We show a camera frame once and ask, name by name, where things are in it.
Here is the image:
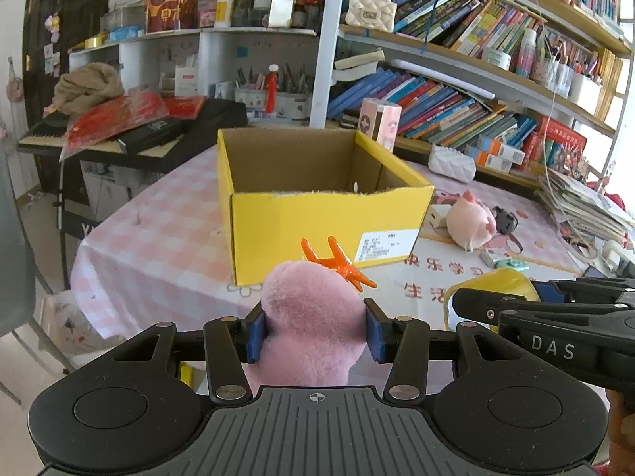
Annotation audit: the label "pink plush toy orange feet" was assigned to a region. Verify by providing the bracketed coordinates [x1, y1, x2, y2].
[245, 236, 377, 392]

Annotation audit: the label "yellow curved object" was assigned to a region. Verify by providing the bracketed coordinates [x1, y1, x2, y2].
[443, 269, 540, 331]

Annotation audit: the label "mint green small gadget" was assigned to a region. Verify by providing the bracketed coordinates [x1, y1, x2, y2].
[494, 258, 529, 272]

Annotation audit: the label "stack of papers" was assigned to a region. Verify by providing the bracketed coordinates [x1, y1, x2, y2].
[536, 169, 634, 245]

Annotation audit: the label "pink checkered tablecloth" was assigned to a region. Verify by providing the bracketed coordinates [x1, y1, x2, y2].
[69, 144, 587, 343]

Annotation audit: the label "white phone charger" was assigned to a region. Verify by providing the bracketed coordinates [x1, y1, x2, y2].
[427, 204, 452, 229]

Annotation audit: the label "pink pig plush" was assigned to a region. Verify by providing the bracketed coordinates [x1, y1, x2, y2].
[446, 190, 497, 253]

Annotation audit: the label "orange blue white box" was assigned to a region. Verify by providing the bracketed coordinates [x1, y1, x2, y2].
[477, 136, 525, 165]

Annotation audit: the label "yellow cardboard box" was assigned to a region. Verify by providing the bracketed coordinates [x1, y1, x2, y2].
[217, 127, 434, 286]

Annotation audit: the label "red hardcover book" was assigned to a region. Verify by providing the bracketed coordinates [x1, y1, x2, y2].
[521, 115, 587, 170]

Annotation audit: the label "white quilted purse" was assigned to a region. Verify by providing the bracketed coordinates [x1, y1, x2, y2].
[428, 145, 477, 184]

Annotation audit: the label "black electronic keyboard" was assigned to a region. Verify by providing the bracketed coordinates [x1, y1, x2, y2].
[17, 96, 250, 174]

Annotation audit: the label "pink cartoon box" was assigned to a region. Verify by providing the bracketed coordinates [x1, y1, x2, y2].
[357, 98, 402, 152]

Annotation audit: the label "white pen holder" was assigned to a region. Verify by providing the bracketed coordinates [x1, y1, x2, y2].
[232, 86, 314, 122]

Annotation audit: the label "red plastic bag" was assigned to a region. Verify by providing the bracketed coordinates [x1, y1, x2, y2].
[59, 91, 171, 163]

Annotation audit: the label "beige crumpled cloth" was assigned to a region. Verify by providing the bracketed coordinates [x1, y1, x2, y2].
[44, 62, 125, 116]

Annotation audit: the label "cream quilted pearl handbag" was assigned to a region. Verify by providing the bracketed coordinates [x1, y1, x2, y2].
[344, 0, 397, 33]

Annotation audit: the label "white yellow bottle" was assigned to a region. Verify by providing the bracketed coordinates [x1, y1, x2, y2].
[214, 0, 235, 28]

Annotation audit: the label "fortune god decorated tin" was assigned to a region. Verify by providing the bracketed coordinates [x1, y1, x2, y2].
[145, 0, 198, 33]

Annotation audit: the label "black small strap device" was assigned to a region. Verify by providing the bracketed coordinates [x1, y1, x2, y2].
[492, 206, 523, 255]

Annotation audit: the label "white hanging cable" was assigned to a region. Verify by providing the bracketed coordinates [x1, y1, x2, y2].
[510, 0, 602, 259]

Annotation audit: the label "white bookshelf frame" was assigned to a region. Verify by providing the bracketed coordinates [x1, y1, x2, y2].
[309, 0, 634, 177]

